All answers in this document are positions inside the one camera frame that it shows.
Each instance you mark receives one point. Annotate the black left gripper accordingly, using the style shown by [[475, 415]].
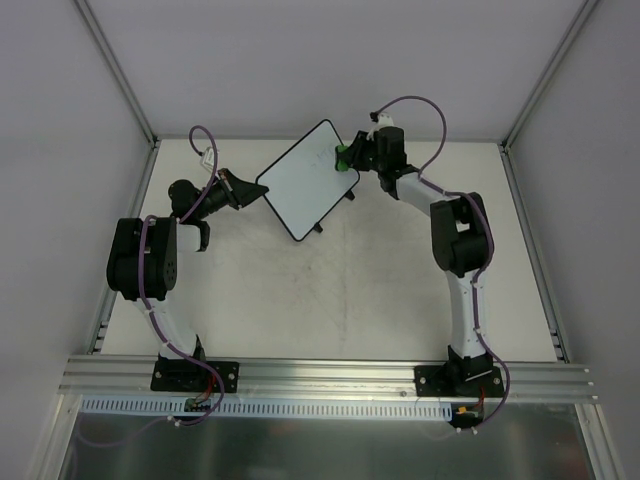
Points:
[[231, 189]]

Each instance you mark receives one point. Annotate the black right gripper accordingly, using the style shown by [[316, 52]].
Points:
[[360, 151]]

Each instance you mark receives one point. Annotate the green whiteboard eraser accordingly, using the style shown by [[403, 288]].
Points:
[[341, 163]]

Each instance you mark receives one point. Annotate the small black-framed whiteboard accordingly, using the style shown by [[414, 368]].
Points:
[[303, 183]]

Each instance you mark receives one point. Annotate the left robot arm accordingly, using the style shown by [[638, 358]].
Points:
[[143, 262]]

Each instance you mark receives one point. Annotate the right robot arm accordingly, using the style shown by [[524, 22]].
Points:
[[461, 246]]

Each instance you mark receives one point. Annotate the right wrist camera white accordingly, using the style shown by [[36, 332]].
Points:
[[379, 120]]

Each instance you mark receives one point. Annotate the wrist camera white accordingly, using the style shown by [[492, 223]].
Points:
[[379, 120], [208, 159]]

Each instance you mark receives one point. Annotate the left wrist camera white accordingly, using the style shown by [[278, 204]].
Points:
[[208, 159]]

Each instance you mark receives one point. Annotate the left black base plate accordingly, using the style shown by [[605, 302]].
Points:
[[181, 376]]

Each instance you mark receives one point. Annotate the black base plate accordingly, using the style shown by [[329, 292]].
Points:
[[436, 381], [181, 376]]

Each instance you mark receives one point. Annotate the left aluminium frame post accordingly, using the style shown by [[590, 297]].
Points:
[[99, 38]]

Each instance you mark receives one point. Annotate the aluminium frame post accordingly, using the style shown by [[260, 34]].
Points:
[[99, 38], [551, 68]]

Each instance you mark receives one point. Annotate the aluminium front rail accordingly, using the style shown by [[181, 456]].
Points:
[[327, 379]]

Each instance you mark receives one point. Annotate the white slotted cable duct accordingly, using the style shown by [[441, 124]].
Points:
[[238, 407]]

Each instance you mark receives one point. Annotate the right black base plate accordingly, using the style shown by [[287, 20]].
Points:
[[436, 381]]

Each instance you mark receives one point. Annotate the right aluminium frame post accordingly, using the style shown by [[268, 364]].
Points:
[[551, 68]]

